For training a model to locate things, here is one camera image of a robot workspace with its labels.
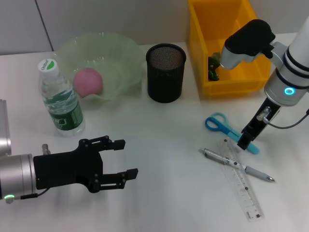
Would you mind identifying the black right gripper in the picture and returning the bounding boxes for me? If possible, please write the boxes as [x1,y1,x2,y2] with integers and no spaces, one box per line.
[237,97,282,151]

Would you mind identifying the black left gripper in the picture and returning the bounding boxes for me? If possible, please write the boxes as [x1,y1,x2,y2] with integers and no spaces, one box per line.
[33,135,139,194]

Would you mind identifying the grey pen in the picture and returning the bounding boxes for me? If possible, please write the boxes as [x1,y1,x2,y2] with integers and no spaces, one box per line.
[199,147,276,182]

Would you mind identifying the blue scissors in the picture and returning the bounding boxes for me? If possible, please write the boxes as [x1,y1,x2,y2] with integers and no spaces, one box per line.
[205,112,261,155]

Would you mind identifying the transparent plastic ruler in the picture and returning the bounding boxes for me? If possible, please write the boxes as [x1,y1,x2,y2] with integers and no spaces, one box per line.
[217,139,265,221]

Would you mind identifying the green plastic wrapper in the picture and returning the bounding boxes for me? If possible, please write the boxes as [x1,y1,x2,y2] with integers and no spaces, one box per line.
[208,51,222,82]

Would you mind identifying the clear green-label water bottle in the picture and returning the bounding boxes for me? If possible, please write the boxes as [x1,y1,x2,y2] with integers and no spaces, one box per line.
[37,58,86,138]

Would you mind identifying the pink peach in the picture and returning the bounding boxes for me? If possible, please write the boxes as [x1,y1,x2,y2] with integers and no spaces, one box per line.
[73,68,104,99]

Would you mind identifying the black mesh pen holder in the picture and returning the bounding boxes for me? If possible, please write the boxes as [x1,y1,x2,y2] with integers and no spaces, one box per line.
[145,43,187,103]

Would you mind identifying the translucent green fruit bowl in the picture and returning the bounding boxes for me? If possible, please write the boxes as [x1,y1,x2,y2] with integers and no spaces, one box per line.
[54,32,145,101]

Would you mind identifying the yellow plastic bin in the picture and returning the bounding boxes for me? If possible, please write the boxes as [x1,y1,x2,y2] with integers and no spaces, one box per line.
[188,0,272,97]

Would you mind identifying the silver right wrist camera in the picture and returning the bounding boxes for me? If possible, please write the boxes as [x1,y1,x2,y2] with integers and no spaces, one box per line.
[220,19,276,71]

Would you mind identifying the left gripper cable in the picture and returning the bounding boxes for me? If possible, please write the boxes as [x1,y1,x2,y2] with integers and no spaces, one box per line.
[20,144,52,200]

